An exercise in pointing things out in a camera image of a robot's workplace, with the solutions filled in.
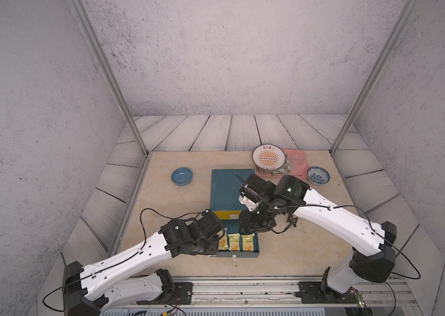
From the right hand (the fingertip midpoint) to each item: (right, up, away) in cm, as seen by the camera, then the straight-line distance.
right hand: (245, 233), depth 64 cm
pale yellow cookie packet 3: (+2, -8, +14) cm, 16 cm away
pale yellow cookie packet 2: (-3, -8, +14) cm, 16 cm away
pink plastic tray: (+27, +19, +46) cm, 56 cm away
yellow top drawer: (-5, +4, +9) cm, 11 cm away
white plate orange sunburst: (+18, +27, +52) cm, 61 cm away
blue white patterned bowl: (+44, +17, +44) cm, 64 cm away
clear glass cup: (+33, +26, +47) cm, 63 cm away
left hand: (-9, -8, +8) cm, 14 cm away
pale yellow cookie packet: (-7, -8, +14) cm, 18 cm away
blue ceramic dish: (-31, +16, +44) cm, 56 cm away
